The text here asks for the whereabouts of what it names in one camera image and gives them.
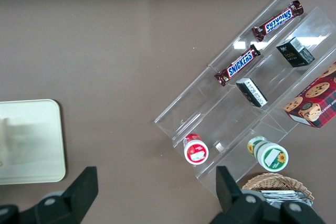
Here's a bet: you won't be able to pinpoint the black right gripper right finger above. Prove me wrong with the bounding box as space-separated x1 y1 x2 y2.
208 166 326 224

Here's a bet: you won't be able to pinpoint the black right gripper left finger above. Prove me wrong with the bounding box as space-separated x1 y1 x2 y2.
0 166 99 224

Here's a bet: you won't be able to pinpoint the light wicker basket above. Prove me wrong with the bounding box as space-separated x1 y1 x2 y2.
241 173 314 206

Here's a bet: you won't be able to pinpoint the cream rectangular serving tray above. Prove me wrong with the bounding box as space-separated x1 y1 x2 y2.
0 99 66 185

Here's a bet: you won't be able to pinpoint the red lid small jar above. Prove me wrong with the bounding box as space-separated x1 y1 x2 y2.
183 133 209 166

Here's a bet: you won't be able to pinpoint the green sunflower lid jar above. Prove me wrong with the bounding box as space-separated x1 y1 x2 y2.
247 135 289 173

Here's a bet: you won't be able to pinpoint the stacked aluminium foil trays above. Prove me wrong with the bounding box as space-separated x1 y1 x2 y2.
259 189 313 210

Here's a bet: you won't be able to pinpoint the clear acrylic tiered display stand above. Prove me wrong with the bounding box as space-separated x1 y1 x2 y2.
154 0 336 200

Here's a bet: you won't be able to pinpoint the small black carton box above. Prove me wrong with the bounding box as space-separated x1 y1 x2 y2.
235 78 268 108
276 36 316 68

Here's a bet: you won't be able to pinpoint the red tartan cookie box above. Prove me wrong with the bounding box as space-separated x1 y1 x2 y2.
283 61 336 129

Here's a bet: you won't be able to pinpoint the Snickers chocolate bar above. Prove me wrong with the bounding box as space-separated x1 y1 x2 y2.
214 44 261 87
251 0 306 42

